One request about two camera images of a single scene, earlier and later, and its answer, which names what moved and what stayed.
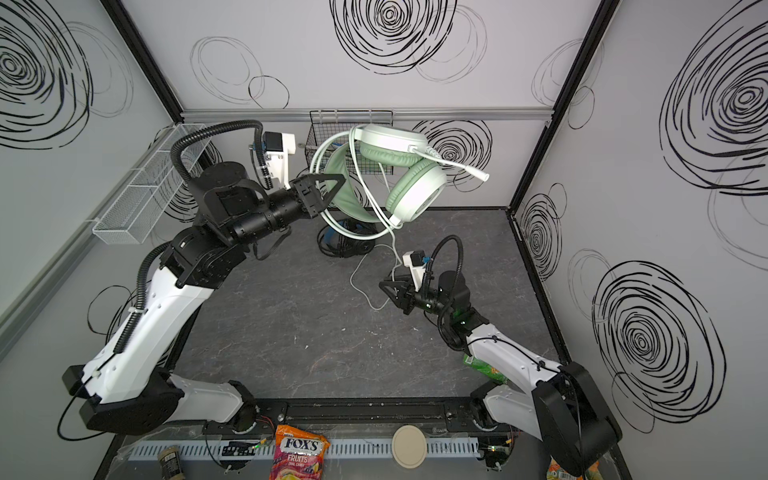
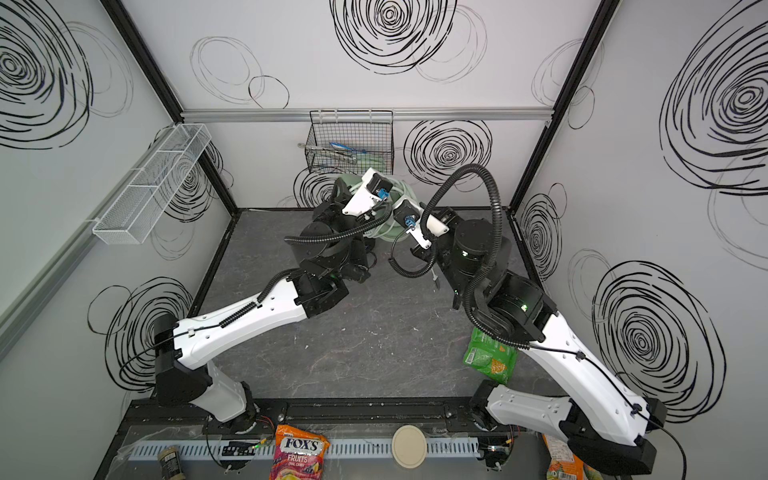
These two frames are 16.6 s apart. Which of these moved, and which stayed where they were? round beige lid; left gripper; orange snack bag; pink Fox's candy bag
Moved: left gripper
Stayed: pink Fox's candy bag; round beige lid; orange snack bag
